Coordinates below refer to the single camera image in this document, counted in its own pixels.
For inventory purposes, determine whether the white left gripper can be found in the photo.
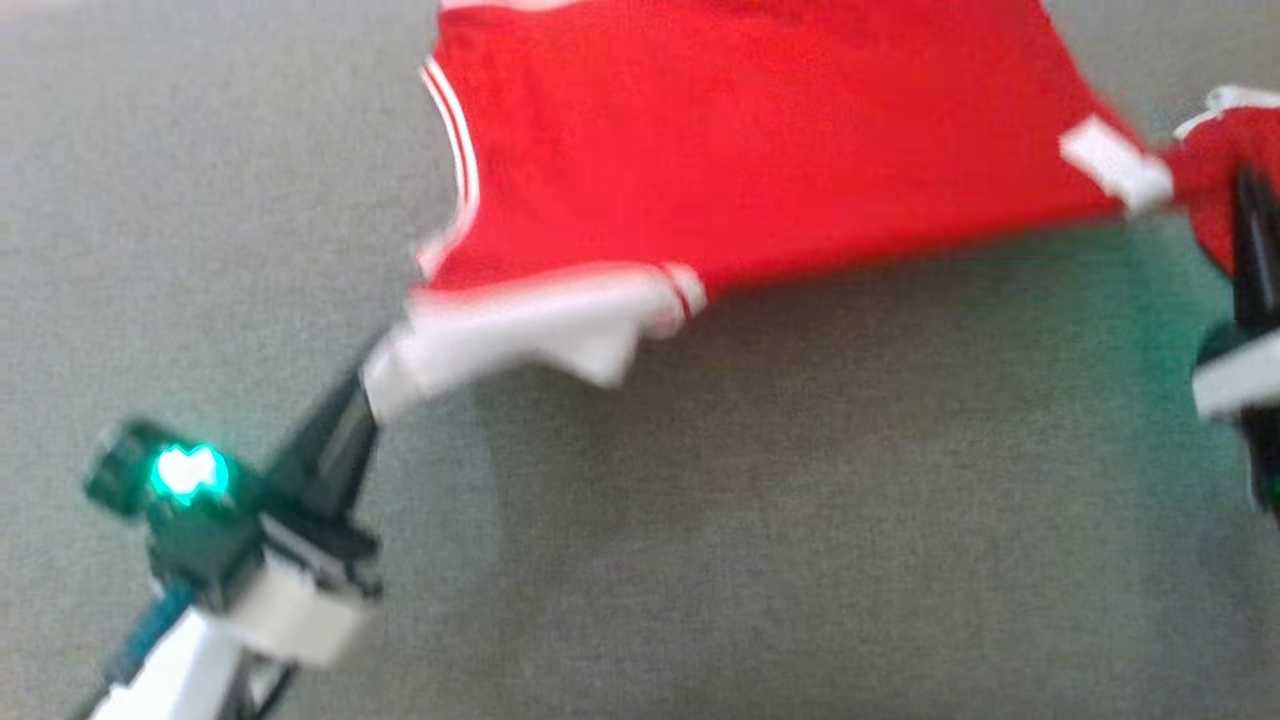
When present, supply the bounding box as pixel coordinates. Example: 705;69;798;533
222;368;383;669

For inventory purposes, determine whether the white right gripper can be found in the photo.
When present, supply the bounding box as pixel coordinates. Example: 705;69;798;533
1190;163;1280;423

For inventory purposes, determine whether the plain red mesh garment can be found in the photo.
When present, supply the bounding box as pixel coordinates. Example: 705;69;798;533
1165;86;1280;277

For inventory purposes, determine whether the red jersey with white sleeves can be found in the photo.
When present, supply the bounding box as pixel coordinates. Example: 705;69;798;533
363;0;1177;426

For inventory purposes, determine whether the large grey sofa seat cushion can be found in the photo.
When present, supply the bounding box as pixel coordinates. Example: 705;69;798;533
0;0;1280;720

